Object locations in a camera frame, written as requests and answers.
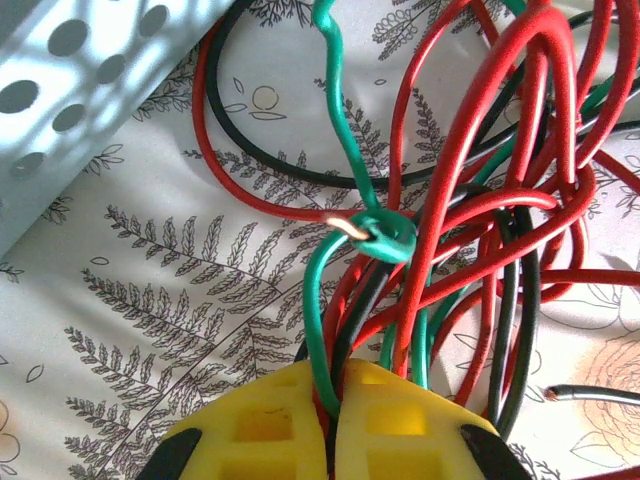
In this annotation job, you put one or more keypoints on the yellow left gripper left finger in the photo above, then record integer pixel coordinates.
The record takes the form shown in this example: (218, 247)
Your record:
(260, 425)

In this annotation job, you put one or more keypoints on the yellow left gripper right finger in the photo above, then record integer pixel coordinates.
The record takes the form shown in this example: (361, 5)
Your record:
(395, 425)

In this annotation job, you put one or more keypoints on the floral patterned table mat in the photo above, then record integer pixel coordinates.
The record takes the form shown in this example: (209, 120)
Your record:
(150, 300)

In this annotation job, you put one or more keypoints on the blue perforated plastic basket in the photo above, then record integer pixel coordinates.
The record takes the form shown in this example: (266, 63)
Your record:
(50, 100)

